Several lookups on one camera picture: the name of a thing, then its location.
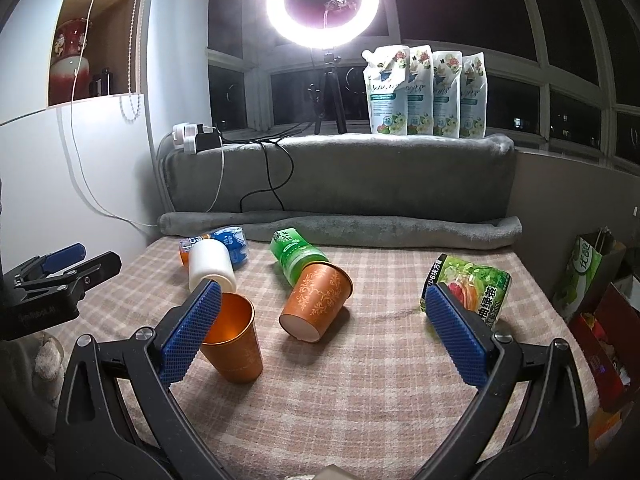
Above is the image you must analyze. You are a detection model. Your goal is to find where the orange patterned paper cup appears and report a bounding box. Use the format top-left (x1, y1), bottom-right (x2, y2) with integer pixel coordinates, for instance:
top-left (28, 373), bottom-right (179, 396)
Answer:
top-left (200, 292), bottom-right (264, 384)

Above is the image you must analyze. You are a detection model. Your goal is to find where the white plastic cup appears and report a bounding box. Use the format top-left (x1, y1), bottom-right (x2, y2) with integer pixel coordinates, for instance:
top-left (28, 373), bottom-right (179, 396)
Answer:
top-left (188, 238), bottom-right (238, 292)

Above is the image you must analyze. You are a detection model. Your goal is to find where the gloved right hand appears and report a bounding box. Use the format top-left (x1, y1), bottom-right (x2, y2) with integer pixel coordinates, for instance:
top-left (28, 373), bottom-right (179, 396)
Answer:
top-left (32, 333), bottom-right (64, 403)

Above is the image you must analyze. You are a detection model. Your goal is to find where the pink plaid blanket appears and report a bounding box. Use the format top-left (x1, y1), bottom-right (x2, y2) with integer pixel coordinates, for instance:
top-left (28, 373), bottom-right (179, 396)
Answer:
top-left (52, 237), bottom-right (600, 479)

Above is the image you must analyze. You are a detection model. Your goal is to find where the red box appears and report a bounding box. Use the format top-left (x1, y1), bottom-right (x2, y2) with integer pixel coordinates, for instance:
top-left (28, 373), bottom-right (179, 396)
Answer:
top-left (570, 283), bottom-right (639, 413)

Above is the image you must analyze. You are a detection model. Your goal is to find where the green paper bag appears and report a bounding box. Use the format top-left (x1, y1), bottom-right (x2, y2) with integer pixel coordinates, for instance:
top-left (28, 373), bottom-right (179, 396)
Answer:
top-left (552, 226), bottom-right (626, 323)

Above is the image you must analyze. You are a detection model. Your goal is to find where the white power strip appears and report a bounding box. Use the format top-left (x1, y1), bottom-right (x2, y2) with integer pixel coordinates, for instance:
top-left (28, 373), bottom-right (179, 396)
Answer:
top-left (171, 122), bottom-right (204, 155)

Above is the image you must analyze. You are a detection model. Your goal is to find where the grey sofa backrest cushion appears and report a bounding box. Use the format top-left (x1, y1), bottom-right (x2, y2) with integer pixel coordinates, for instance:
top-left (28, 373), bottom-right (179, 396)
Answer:
top-left (160, 133), bottom-right (516, 223)

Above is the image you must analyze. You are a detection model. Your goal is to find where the red white vase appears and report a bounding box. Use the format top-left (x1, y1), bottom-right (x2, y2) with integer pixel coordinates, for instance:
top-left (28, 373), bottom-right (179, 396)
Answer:
top-left (49, 18), bottom-right (91, 105)

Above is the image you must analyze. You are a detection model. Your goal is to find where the refill pouch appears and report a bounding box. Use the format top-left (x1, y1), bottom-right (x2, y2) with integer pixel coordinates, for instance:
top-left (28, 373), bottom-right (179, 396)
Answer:
top-left (407, 44), bottom-right (434, 136)
top-left (433, 51), bottom-right (462, 138)
top-left (361, 44), bottom-right (410, 136)
top-left (460, 52), bottom-right (488, 139)

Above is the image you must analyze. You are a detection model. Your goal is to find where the wooden shelf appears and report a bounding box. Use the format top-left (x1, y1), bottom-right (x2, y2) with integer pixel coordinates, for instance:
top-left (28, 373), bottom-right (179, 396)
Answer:
top-left (55, 0), bottom-right (145, 98)

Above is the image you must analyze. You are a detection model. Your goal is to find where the black tripod stand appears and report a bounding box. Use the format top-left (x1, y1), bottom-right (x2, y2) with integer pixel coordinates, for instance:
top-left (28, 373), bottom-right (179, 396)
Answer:
top-left (308, 50), bottom-right (347, 134)

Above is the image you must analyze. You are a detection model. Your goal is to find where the bead chain cord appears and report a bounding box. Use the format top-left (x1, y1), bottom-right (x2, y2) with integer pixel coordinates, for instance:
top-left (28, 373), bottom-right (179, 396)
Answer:
top-left (119, 0), bottom-right (151, 124)

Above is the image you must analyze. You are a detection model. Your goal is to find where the white cable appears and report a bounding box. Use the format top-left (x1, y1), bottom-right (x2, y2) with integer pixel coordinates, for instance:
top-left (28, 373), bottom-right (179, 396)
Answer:
top-left (58, 0), bottom-right (227, 229)

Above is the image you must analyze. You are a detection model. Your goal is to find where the black cable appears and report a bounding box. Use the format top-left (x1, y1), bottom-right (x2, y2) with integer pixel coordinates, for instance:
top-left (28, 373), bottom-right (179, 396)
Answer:
top-left (194, 119), bottom-right (321, 214)

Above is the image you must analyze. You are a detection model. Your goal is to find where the ring light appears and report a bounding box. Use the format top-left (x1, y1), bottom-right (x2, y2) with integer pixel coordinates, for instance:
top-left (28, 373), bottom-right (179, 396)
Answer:
top-left (265, 0), bottom-right (381, 50)

